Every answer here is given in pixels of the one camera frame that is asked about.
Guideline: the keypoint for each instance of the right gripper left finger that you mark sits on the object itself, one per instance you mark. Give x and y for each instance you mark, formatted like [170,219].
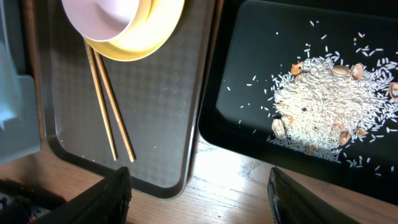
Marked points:
[105,202]

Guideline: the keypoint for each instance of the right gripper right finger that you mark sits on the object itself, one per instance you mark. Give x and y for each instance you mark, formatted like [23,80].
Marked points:
[291,202]

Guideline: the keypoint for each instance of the rice and nutshell pile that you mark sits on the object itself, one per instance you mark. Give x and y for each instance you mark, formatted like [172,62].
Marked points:
[321,105]

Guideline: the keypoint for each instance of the grey plastic dishwasher rack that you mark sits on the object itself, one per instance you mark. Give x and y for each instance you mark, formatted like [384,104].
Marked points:
[20,133]

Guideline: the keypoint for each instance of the black waste tray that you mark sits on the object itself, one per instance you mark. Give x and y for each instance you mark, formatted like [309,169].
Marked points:
[259,40]

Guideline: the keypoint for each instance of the right wooden chopstick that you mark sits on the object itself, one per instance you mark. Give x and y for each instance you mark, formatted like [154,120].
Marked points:
[115,107]

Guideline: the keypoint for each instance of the wooden chopstick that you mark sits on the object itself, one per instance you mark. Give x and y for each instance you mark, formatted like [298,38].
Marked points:
[100,97]
[115,107]

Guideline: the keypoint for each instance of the dark brown serving tray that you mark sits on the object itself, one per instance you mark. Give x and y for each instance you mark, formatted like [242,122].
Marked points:
[157,96]

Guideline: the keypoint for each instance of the left wooden chopstick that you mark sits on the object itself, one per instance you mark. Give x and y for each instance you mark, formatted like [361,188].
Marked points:
[100,97]

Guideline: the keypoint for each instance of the yellow plate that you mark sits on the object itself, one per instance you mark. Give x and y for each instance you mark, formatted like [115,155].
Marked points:
[134,45]

